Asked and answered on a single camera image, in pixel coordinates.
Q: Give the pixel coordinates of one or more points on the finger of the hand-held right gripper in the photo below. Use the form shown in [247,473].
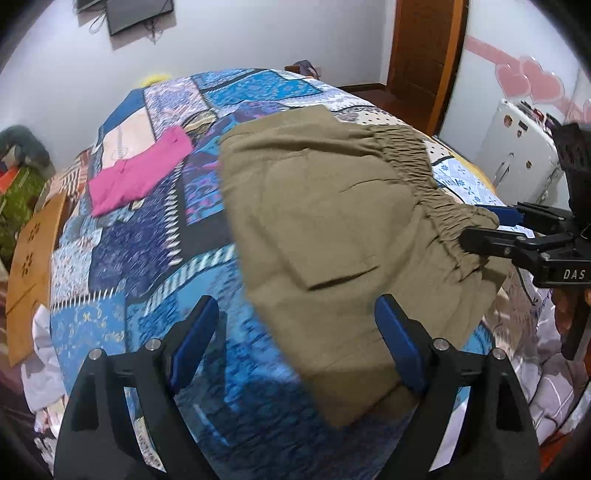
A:
[508,214]
[489,242]

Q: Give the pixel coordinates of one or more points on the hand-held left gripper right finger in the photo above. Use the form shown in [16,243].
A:
[397,337]

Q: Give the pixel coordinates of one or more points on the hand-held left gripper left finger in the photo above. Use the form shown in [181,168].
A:
[194,341]

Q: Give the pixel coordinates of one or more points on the khaki pants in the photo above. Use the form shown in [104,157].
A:
[341,221]

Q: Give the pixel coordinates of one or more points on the person's right hand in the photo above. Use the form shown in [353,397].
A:
[563,311]

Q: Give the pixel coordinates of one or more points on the blue patchwork blanket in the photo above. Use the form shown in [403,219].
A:
[138,258]

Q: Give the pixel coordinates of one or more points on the white printed quilt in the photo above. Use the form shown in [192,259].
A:
[535,360]

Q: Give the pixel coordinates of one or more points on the white cloth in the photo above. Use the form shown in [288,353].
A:
[41,364]

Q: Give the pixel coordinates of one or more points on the pink garment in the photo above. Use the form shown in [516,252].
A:
[138,177]

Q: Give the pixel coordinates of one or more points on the wooden lap desk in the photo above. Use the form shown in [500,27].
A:
[32,258]

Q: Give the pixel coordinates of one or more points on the brown wooden door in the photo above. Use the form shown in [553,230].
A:
[420,55]

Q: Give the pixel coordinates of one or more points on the striped orange bed sheet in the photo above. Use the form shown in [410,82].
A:
[69,177]

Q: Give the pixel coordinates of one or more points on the green fabric bag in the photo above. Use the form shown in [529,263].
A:
[16,207]

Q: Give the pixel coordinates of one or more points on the grey backpack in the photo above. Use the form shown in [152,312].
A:
[307,68]

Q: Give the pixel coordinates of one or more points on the grey plush toy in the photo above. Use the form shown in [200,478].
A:
[23,145]

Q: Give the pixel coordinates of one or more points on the yellow bed footboard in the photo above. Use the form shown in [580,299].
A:
[154,77]

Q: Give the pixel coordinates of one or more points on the small black monitor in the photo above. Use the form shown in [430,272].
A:
[138,14]

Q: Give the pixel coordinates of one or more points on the wall-mounted black television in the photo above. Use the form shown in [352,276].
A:
[87,4]

